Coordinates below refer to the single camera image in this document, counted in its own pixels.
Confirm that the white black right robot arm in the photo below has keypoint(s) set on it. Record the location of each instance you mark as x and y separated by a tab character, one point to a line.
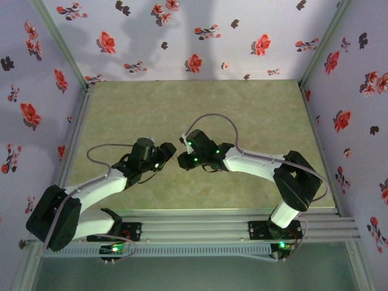
251	163

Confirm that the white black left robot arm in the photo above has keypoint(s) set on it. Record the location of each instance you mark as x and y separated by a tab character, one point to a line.
97	191

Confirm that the left controller board green light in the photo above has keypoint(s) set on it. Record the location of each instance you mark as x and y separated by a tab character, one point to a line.
113	250

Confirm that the controller board green light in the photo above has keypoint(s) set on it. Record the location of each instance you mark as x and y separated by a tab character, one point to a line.
113	250
282	247

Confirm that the right controller board green light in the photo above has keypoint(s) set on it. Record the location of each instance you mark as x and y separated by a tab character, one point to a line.
282	247

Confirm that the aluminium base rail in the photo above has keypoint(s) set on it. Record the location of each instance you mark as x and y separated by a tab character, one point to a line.
194	224

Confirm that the aluminium side rail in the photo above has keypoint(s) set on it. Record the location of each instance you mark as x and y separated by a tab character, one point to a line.
316	136
77	133

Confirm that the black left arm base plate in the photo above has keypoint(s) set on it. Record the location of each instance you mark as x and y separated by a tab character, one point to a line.
135	232

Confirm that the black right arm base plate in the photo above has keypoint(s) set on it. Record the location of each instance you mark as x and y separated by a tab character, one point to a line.
256	230

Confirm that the aluminium frame post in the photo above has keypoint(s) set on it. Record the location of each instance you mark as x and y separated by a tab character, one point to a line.
325	42
62	42
25	272
359	269

